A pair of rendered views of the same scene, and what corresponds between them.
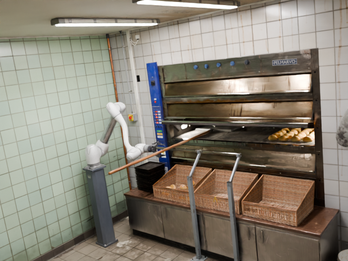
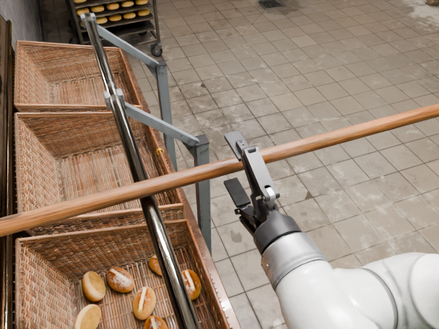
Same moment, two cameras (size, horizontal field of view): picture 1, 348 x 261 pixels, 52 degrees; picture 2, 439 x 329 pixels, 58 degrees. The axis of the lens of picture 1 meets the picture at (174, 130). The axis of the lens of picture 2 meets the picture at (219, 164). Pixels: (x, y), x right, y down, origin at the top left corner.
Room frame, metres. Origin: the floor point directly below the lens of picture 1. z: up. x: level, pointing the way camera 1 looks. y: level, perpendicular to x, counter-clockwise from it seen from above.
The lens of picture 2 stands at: (4.35, 0.38, 1.72)
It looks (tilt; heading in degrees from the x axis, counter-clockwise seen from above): 44 degrees down; 209
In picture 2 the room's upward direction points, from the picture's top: straight up
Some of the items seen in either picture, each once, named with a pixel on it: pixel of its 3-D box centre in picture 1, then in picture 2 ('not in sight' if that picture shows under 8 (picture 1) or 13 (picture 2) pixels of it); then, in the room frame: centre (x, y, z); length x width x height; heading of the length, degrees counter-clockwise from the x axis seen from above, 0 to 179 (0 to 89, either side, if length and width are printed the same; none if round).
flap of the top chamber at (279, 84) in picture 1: (227, 86); not in sight; (3.91, -0.63, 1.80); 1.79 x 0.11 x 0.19; 49
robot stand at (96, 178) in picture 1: (100, 205); not in sight; (4.24, 1.01, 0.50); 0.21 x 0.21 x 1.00; 46
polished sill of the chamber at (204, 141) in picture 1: (233, 143); not in sight; (3.92, -0.65, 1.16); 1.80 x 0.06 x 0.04; 49
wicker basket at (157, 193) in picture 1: (183, 183); (130, 326); (4.08, -0.03, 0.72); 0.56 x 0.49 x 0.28; 49
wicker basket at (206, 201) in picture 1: (226, 189); (98, 171); (3.68, -0.48, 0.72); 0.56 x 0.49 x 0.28; 50
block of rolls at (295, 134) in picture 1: (298, 132); not in sight; (3.86, -1.36, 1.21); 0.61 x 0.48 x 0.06; 139
